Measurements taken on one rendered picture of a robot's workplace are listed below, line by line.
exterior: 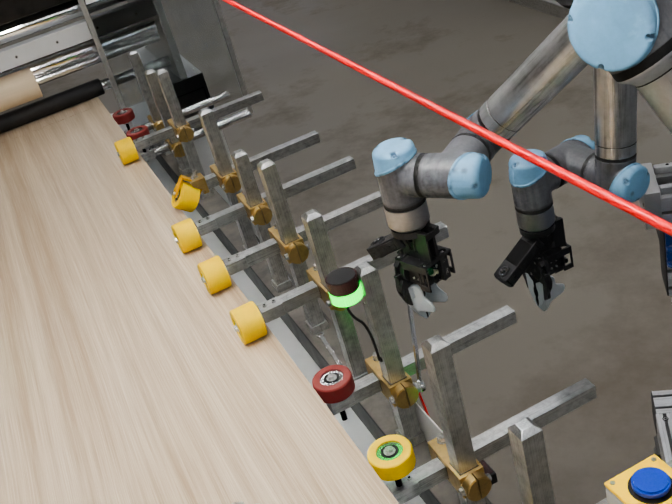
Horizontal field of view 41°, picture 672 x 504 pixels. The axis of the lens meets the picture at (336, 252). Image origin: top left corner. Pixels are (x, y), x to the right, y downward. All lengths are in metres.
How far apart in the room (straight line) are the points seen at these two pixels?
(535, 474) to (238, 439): 0.63
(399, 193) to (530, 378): 1.63
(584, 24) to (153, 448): 1.10
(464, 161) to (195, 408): 0.75
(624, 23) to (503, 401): 1.93
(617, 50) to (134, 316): 1.36
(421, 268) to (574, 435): 1.37
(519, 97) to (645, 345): 1.77
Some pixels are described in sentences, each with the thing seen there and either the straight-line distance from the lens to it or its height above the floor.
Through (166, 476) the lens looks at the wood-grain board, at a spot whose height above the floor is 0.90.
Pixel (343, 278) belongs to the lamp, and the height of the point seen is 1.14.
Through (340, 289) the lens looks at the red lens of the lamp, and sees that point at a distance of 1.60.
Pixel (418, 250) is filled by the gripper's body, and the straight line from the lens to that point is 1.57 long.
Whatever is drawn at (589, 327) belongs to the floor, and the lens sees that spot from 3.23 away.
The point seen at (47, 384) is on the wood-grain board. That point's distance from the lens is 2.11.
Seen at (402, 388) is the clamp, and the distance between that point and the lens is 1.75.
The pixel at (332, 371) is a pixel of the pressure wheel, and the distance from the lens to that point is 1.78.
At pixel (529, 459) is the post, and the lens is 1.29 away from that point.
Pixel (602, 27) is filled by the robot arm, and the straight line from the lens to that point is 1.23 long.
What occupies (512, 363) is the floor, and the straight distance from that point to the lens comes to 3.12.
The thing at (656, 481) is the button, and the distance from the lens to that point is 1.03.
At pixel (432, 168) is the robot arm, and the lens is 1.47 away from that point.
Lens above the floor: 1.99
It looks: 30 degrees down
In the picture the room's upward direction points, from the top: 16 degrees counter-clockwise
